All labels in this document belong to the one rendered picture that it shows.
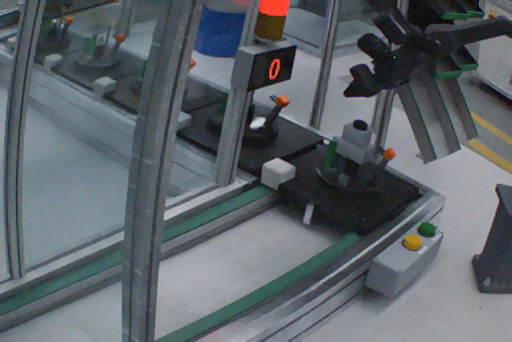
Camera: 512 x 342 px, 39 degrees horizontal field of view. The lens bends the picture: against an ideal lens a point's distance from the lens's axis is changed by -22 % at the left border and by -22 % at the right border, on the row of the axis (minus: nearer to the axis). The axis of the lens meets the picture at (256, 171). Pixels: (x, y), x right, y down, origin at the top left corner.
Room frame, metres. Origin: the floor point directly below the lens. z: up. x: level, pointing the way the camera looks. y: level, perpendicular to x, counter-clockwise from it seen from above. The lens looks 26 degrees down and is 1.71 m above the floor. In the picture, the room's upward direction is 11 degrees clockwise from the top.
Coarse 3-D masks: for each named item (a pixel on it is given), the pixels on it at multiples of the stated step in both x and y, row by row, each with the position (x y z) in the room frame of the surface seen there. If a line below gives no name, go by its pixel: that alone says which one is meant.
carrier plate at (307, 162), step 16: (304, 160) 1.59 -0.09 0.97; (304, 176) 1.52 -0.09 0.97; (384, 176) 1.60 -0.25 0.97; (288, 192) 1.47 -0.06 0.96; (304, 192) 1.46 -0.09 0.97; (320, 192) 1.47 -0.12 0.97; (384, 192) 1.53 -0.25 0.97; (400, 192) 1.54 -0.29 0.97; (416, 192) 1.56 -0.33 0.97; (320, 208) 1.43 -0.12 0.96; (336, 208) 1.42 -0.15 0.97; (352, 208) 1.44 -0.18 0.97; (368, 208) 1.45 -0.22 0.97; (384, 208) 1.46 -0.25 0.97; (352, 224) 1.39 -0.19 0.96; (368, 224) 1.39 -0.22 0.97
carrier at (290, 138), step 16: (256, 112) 1.73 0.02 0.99; (256, 128) 1.65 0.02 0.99; (272, 128) 1.65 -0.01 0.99; (288, 128) 1.73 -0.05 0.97; (256, 144) 1.61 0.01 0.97; (272, 144) 1.63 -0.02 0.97; (288, 144) 1.65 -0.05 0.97; (304, 144) 1.66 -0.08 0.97; (240, 160) 1.54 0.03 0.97; (256, 160) 1.55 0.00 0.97; (288, 160) 1.61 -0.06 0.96; (256, 176) 1.52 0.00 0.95
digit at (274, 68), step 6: (270, 54) 1.41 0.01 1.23; (276, 54) 1.43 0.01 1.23; (282, 54) 1.44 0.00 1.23; (270, 60) 1.41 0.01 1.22; (276, 60) 1.43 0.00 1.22; (282, 60) 1.44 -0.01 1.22; (270, 66) 1.42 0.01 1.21; (276, 66) 1.43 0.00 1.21; (270, 72) 1.42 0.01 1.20; (276, 72) 1.44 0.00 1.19; (264, 78) 1.41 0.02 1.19; (270, 78) 1.42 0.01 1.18; (276, 78) 1.44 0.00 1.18
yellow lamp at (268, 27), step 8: (264, 16) 1.42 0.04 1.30; (272, 16) 1.42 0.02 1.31; (280, 16) 1.42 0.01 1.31; (256, 24) 1.43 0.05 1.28; (264, 24) 1.42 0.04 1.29; (272, 24) 1.42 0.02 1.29; (280, 24) 1.42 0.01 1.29; (256, 32) 1.43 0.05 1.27; (264, 32) 1.42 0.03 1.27; (272, 32) 1.42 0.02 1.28; (280, 32) 1.43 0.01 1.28
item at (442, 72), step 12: (372, 0) 1.81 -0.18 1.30; (384, 0) 1.79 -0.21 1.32; (396, 0) 1.77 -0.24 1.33; (420, 0) 1.87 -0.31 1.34; (408, 12) 1.89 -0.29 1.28; (420, 12) 1.87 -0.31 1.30; (420, 24) 1.86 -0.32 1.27; (432, 24) 1.84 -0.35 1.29; (444, 60) 1.79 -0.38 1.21; (444, 72) 1.69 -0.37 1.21; (456, 72) 1.74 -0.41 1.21
